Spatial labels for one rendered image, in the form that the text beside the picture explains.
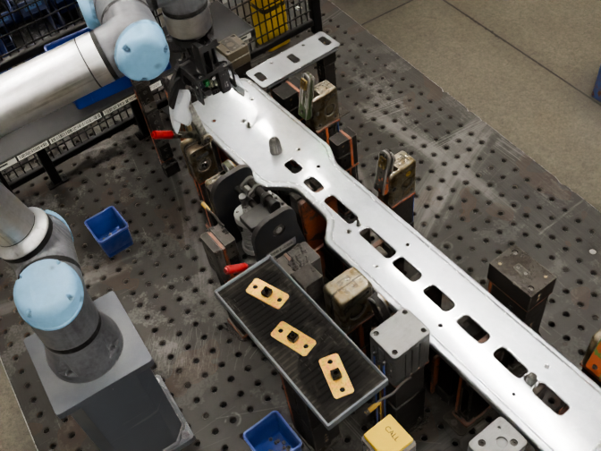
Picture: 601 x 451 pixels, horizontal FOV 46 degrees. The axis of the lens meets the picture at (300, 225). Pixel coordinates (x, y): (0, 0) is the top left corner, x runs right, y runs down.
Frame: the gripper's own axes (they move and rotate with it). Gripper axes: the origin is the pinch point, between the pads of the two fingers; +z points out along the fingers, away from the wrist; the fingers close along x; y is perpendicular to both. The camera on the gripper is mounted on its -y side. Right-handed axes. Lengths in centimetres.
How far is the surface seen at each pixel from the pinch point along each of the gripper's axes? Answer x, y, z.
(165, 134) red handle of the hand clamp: 1.3, -34.7, 30.7
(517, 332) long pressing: 31, 55, 44
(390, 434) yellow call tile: -8, 60, 28
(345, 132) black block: 43, -17, 45
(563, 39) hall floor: 228, -77, 144
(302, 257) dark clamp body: 6.4, 14.9, 36.2
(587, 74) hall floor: 215, -52, 144
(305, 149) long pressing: 31, -18, 44
